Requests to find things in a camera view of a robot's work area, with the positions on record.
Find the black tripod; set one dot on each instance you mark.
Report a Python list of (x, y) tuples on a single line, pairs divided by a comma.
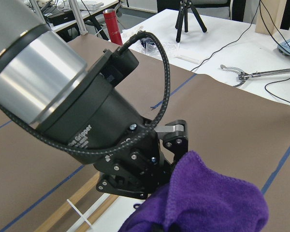
[(182, 18)]

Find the white towel rack with wooden bars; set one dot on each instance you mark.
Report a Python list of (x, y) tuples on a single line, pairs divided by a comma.
[(88, 210)]

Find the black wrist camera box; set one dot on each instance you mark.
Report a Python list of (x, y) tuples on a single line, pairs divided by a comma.
[(119, 66)]

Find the red thermos bottle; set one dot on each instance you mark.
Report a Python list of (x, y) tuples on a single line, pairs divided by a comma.
[(112, 26)]

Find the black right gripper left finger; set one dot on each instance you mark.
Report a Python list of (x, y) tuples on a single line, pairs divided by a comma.
[(133, 174)]

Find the metal reacher grabber tool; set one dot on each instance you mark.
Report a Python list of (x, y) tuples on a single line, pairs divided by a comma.
[(243, 76)]

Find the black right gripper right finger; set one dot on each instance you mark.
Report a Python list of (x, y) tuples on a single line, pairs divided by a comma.
[(174, 138)]

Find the purple microfibre towel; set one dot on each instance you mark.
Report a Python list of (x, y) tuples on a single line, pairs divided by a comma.
[(198, 199)]

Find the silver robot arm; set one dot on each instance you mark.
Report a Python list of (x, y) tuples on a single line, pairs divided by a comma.
[(50, 92)]

